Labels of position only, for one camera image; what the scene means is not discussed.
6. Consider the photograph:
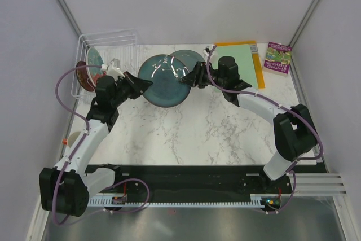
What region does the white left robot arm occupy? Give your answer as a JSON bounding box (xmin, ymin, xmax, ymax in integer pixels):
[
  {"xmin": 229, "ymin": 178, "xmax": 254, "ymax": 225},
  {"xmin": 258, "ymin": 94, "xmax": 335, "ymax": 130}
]
[{"xmin": 39, "ymin": 72, "xmax": 153, "ymax": 217}]

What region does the green folder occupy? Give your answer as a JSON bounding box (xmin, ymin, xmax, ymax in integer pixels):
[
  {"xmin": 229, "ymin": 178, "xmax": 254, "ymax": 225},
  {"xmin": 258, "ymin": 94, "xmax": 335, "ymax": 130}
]
[{"xmin": 210, "ymin": 43, "xmax": 258, "ymax": 89}]

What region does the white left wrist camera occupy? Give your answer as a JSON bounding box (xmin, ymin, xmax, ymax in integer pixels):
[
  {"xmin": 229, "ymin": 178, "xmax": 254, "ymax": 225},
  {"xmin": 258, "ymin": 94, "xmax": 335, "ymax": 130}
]
[{"xmin": 101, "ymin": 58, "xmax": 125, "ymax": 81}]

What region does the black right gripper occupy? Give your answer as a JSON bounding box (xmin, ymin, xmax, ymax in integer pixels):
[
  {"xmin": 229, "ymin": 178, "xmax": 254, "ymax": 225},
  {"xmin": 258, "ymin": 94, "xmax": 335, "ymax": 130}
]
[{"xmin": 179, "ymin": 61, "xmax": 226, "ymax": 89}]

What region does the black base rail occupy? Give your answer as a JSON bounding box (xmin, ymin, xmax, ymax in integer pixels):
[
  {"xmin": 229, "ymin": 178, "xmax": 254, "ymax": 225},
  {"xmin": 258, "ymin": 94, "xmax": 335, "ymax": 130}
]
[{"xmin": 90, "ymin": 163, "xmax": 291, "ymax": 204}]

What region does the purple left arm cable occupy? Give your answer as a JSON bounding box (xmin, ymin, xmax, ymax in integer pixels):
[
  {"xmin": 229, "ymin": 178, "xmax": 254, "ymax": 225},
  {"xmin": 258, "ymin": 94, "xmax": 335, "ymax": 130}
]
[{"xmin": 52, "ymin": 65, "xmax": 149, "ymax": 226}]

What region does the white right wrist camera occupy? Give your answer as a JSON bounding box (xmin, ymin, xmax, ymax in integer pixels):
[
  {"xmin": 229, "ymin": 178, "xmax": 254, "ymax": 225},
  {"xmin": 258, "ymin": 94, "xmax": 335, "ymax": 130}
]
[{"xmin": 202, "ymin": 45, "xmax": 218, "ymax": 63}]

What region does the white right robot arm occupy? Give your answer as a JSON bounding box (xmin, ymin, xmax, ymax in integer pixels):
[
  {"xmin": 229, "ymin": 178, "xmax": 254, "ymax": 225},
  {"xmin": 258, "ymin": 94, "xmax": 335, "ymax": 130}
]
[{"xmin": 180, "ymin": 56, "xmax": 320, "ymax": 192}]

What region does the white wire dish rack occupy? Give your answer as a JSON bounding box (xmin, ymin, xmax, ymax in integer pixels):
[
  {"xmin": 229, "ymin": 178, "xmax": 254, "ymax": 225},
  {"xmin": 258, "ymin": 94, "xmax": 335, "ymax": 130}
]
[{"xmin": 71, "ymin": 29, "xmax": 140, "ymax": 101}]

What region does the white cable duct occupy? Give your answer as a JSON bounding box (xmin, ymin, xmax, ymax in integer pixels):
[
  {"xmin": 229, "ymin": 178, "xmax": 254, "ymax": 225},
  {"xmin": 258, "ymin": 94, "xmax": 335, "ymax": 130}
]
[{"xmin": 88, "ymin": 194, "xmax": 280, "ymax": 208}]

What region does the purple children's book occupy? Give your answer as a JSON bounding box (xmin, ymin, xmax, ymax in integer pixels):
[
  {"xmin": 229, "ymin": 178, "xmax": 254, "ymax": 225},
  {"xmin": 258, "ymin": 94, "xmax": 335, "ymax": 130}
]
[{"xmin": 263, "ymin": 42, "xmax": 292, "ymax": 76}]

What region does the pink rimmed teal plate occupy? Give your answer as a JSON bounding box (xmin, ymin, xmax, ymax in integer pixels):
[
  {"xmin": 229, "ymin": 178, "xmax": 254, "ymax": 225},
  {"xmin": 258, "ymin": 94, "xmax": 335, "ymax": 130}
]
[{"xmin": 86, "ymin": 47, "xmax": 105, "ymax": 86}]

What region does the blue floral plate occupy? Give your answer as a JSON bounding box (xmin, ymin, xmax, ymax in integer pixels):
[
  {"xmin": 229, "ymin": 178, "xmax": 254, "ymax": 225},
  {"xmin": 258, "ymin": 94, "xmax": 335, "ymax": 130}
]
[{"xmin": 138, "ymin": 54, "xmax": 191, "ymax": 108}]

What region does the grey plate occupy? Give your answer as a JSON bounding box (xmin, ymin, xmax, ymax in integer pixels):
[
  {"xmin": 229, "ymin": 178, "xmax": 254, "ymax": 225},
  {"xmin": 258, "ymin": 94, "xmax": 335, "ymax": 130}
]
[{"xmin": 171, "ymin": 50, "xmax": 204, "ymax": 71}]

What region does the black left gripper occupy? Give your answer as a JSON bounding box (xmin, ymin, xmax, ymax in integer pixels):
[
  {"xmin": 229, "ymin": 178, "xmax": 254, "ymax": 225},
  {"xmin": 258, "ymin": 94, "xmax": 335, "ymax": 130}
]
[{"xmin": 111, "ymin": 71, "xmax": 152, "ymax": 107}]

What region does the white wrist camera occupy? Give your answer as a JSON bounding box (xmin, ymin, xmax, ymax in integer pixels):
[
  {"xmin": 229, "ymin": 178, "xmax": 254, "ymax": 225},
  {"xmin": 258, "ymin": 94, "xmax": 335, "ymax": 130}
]
[
  {"xmin": 202, "ymin": 45, "xmax": 218, "ymax": 63},
  {"xmin": 101, "ymin": 58, "xmax": 125, "ymax": 81}
]

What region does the dark red patterned plate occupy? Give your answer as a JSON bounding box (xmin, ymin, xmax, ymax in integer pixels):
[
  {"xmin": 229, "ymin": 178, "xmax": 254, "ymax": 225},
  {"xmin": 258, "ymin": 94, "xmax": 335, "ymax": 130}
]
[{"xmin": 75, "ymin": 61, "xmax": 95, "ymax": 93}]

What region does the orange folder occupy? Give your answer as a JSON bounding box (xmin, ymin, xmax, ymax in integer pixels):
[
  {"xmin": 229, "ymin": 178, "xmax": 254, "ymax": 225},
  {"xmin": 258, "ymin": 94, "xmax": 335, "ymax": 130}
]
[{"xmin": 215, "ymin": 41, "xmax": 266, "ymax": 89}]

